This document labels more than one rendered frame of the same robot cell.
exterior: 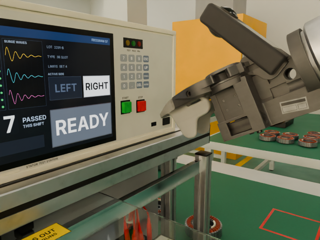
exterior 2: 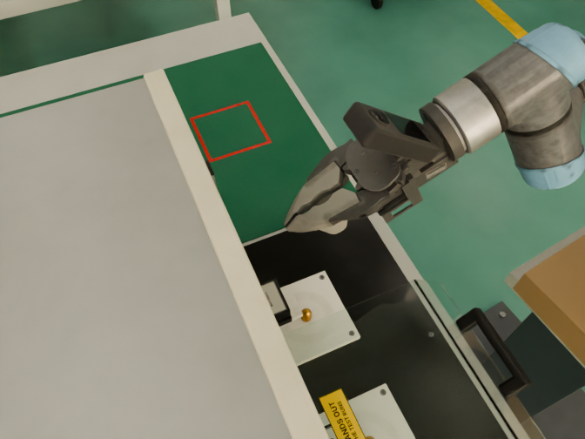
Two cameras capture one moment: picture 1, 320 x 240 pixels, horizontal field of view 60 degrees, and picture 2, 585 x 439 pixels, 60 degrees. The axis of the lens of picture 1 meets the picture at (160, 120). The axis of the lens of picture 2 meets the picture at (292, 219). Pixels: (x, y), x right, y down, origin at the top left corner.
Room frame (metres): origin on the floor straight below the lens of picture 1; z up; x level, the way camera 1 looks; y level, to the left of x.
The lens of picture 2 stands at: (0.25, 0.27, 1.67)
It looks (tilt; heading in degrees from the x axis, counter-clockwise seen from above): 56 degrees down; 299
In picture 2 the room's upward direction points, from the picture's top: straight up
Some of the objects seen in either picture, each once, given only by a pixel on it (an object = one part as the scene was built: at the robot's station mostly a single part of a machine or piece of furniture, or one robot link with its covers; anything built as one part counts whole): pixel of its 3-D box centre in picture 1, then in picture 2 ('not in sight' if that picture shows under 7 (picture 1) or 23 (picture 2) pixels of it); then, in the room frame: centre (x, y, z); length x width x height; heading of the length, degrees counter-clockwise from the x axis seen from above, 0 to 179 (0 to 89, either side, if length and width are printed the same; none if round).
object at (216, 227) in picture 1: (203, 227); not in sight; (0.78, -0.13, 0.77); 0.11 x 0.11 x 0.04
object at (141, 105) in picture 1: (140, 105); not in sight; (0.49, 0.03, 1.18); 0.02 x 0.01 x 0.02; 143
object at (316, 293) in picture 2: not in sight; (305, 318); (0.41, -0.07, 0.78); 0.15 x 0.15 x 0.01; 53
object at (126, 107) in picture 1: (125, 106); not in sight; (0.46, 0.06, 1.18); 0.02 x 0.01 x 0.02; 143
